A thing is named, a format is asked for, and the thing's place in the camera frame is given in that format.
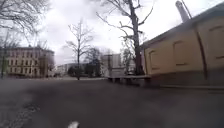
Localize grey asphalt path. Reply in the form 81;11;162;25
0;77;224;128

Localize robot's own part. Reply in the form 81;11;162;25
67;121;80;128

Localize bare tree branches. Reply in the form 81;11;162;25
0;0;51;38

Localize large bare tree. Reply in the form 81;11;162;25
89;0;158;76

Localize slim bare tree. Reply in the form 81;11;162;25
64;19;95;81

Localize pale chimney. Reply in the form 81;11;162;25
175;0;191;24

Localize white building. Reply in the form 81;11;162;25
99;53;136;78

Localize dark evergreen trees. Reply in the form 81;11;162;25
68;48;103;78

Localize long low bench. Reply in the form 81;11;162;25
107;74;153;86

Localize yellow building with grey base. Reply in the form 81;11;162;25
139;1;224;88

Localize beige many-windowed building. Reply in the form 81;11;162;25
0;46;56;79

